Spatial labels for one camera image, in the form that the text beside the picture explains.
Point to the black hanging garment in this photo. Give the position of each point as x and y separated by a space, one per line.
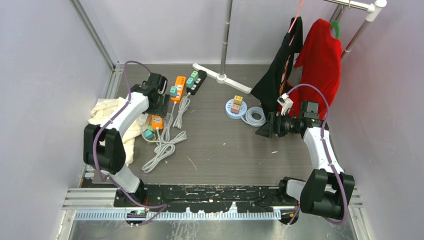
269 87

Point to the green adapter on black strip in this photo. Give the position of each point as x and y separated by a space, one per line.
194 75

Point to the teal adapter on black strip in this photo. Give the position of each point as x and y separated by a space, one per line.
190 82

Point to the black power strip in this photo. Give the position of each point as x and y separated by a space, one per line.
197 84

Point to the yellow adapter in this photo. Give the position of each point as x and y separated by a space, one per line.
238 100

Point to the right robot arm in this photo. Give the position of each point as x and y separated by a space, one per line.
328 190

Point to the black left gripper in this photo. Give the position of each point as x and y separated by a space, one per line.
161 109

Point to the white clothes rack stand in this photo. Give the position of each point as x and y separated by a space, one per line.
221 76

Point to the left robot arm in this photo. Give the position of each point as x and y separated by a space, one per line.
103 146

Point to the red hanging garment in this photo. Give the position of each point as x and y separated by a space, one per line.
320 60

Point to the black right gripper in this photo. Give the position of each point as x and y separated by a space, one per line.
274 125

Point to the round blue power socket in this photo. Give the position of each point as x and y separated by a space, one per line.
242 113

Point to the teal plug adapter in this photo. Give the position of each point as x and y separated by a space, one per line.
149 135

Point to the orange power strip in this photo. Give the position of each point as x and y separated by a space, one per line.
157 122
180 83

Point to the teal adapter on orange strip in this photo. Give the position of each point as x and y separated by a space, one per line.
173 91

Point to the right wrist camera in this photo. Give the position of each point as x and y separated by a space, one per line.
286 104

